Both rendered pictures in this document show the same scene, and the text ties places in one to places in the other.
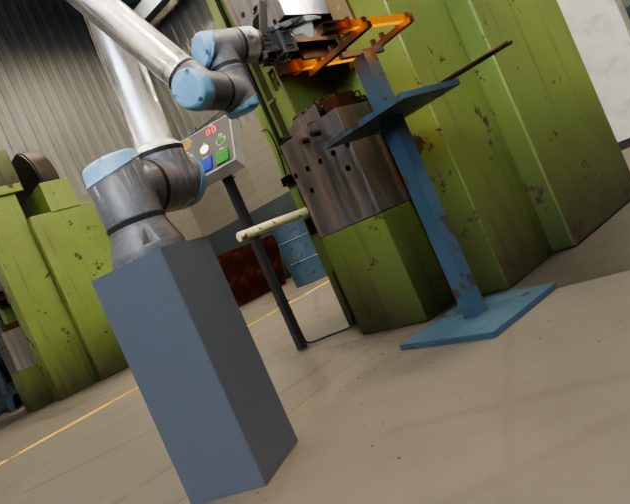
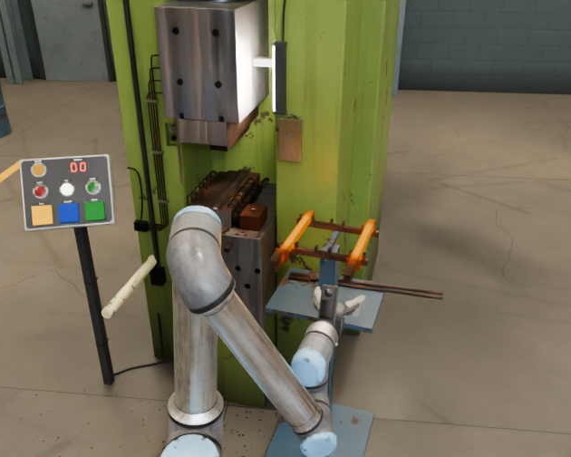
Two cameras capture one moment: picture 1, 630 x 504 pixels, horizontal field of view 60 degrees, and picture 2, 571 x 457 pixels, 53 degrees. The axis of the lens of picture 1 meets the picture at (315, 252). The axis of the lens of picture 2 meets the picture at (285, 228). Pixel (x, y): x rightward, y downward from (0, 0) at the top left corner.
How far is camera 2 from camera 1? 178 cm
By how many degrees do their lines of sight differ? 42
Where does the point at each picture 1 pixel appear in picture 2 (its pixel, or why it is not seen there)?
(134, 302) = not seen: outside the picture
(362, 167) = (262, 292)
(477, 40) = (363, 174)
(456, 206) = not seen: hidden behind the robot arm
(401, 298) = (246, 387)
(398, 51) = (328, 204)
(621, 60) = not seen: hidden behind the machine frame
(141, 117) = (207, 391)
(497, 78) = (364, 209)
